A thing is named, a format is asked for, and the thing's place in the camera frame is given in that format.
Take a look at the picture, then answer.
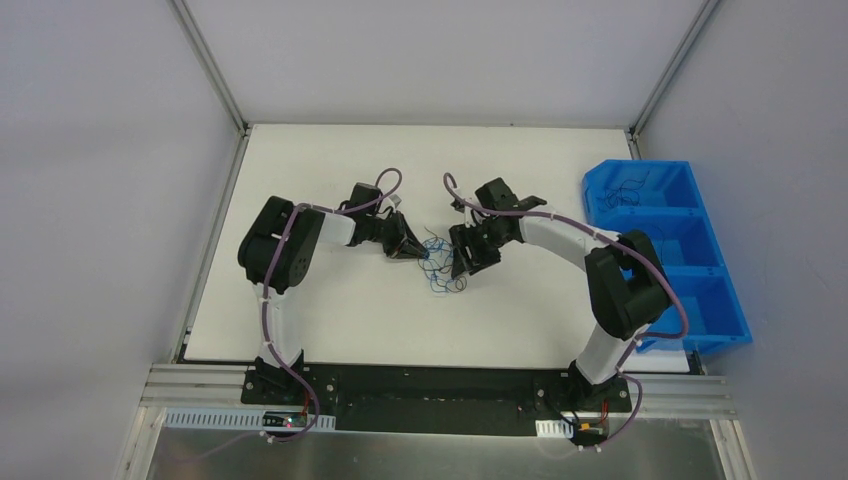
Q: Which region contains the white slotted cable duct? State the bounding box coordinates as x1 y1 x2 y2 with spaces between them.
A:
163 407 314 433

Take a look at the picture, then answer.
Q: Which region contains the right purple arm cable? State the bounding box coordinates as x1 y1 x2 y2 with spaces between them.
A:
442 172 690 458

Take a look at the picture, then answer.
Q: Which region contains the blue plastic compartment bin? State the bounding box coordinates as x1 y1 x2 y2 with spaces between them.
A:
582 159 752 356

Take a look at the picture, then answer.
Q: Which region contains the aluminium frame rail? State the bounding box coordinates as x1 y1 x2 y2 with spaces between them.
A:
140 364 247 407

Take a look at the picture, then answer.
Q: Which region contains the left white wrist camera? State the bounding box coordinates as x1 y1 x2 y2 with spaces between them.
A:
383 194 402 209

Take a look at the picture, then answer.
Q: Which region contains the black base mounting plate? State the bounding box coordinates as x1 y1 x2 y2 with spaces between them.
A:
241 360 632 436

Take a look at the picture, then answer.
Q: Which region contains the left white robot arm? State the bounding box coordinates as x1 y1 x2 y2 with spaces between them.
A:
237 182 428 405

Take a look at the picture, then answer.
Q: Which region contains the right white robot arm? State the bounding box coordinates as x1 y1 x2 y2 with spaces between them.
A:
443 174 676 410

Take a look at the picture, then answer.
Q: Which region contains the blue cable bundle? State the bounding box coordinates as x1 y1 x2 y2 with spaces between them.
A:
417 230 469 297

